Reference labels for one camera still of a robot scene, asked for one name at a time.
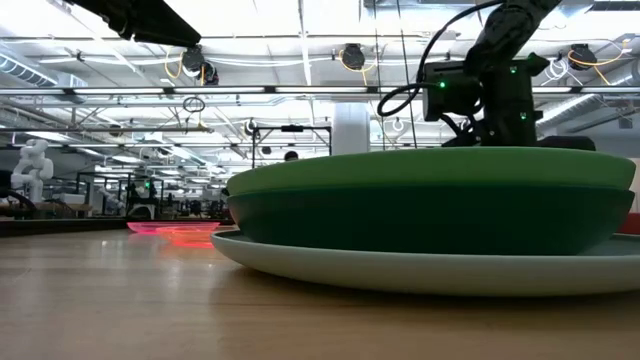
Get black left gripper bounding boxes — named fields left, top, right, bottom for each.
left=69, top=0, right=202, bottom=49

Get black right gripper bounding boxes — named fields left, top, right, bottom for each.
left=442, top=52, right=596, bottom=151

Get light green plastic plate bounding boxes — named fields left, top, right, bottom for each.
left=225, top=147, right=637, bottom=197

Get pink translucent plastic plate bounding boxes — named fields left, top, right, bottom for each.
left=126, top=221, right=221, bottom=236

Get dark green plastic plate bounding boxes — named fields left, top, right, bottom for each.
left=226, top=185, right=635, bottom=257

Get white building pillar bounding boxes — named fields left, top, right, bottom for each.
left=332, top=102, right=372, bottom=157

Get large pale mint plate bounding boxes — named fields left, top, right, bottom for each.
left=209, top=229, right=640, bottom=297

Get wooden workbench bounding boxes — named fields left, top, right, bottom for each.
left=0, top=201, right=94, bottom=220

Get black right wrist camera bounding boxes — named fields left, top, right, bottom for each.
left=422, top=59, right=485, bottom=123

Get silver ventilation duct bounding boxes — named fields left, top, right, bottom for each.
left=537, top=74, right=640, bottom=136

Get coiled black cable loop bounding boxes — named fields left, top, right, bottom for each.
left=181, top=95, right=207, bottom=114

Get black right camera cable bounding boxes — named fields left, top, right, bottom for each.
left=376, top=0, right=504, bottom=119

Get thin black hanging cable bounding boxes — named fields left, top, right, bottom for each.
left=396, top=0, right=420, bottom=150
left=372, top=0, right=387, bottom=151

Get grey slotted ceiling duct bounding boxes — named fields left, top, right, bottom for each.
left=0, top=52, right=89, bottom=105

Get black metal frame stand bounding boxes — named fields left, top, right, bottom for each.
left=251, top=124, right=333, bottom=170

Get black workstation frame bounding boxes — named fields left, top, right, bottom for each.
left=74, top=172, right=165, bottom=220

